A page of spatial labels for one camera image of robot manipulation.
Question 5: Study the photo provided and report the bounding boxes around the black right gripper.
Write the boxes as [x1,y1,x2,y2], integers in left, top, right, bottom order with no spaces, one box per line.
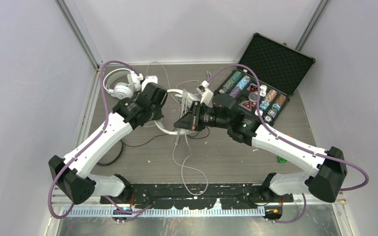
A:
[174,101,230,132]

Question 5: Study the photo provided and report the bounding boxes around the large white grey headphones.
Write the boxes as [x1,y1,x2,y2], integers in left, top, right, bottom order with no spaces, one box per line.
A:
[154,88,200,136]

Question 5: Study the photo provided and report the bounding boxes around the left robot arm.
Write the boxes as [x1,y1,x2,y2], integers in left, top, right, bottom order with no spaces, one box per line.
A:
[49,82,167,205]

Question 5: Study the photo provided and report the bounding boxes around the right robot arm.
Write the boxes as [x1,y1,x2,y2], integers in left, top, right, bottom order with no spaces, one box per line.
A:
[174,94,347,203]

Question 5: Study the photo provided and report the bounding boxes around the small white headphones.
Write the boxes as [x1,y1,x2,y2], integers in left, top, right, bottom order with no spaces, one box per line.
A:
[103,68,144,100]

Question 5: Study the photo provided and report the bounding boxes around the black headphones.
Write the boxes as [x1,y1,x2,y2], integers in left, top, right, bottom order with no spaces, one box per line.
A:
[97,141,125,167]

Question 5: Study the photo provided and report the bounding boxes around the green lego brick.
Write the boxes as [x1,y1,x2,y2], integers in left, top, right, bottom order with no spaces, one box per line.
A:
[278,156,287,163]

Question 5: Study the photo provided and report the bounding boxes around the black poker chip case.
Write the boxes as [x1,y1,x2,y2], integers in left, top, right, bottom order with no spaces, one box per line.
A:
[214,33,315,126]

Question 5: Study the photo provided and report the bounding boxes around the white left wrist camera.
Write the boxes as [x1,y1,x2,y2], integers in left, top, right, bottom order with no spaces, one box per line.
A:
[135,74,158,91]

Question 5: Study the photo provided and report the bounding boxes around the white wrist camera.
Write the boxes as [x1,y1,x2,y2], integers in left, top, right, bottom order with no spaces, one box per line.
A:
[135,74,158,91]
[196,81,214,106]

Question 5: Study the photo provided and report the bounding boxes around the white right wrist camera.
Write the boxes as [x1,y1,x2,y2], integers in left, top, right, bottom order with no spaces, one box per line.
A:
[196,81,214,106]

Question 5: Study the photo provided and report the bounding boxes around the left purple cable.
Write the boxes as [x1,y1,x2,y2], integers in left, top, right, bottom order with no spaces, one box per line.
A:
[48,60,142,219]

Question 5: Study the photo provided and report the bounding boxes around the white headphone cable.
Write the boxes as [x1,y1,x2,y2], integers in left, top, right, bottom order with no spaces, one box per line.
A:
[140,61,213,128]

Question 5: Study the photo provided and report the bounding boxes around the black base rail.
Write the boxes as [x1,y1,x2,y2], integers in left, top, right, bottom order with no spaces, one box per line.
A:
[100,183,293,210]

